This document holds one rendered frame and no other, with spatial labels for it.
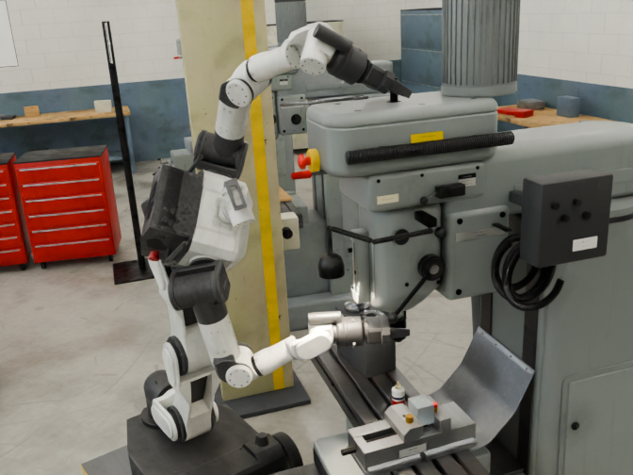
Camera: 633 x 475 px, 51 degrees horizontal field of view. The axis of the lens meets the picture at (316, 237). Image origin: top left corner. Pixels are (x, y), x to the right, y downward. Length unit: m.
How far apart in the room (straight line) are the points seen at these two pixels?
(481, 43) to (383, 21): 9.78
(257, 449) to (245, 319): 1.31
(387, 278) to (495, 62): 0.62
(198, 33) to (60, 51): 7.35
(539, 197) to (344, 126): 0.48
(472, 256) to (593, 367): 0.55
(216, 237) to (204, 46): 1.64
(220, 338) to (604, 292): 1.11
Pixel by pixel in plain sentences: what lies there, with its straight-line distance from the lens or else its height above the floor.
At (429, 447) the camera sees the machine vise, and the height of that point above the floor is 0.96.
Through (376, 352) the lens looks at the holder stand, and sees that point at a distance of 2.31.
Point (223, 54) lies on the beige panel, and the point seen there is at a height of 1.94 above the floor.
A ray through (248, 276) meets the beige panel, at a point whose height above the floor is 0.77.
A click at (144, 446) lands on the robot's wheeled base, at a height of 0.57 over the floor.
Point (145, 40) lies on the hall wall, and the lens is 10.67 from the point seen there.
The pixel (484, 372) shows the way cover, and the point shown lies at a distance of 2.28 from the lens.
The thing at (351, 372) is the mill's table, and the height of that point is 0.93.
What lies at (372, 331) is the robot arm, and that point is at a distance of 1.95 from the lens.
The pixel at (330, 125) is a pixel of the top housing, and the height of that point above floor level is 1.86.
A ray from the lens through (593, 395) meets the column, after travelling 2.23.
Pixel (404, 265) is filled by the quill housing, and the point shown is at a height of 1.47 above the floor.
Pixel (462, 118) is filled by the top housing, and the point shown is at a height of 1.85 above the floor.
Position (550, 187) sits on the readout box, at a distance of 1.63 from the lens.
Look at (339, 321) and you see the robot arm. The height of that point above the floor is 1.27.
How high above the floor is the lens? 2.14
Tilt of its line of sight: 19 degrees down
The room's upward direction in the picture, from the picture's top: 3 degrees counter-clockwise
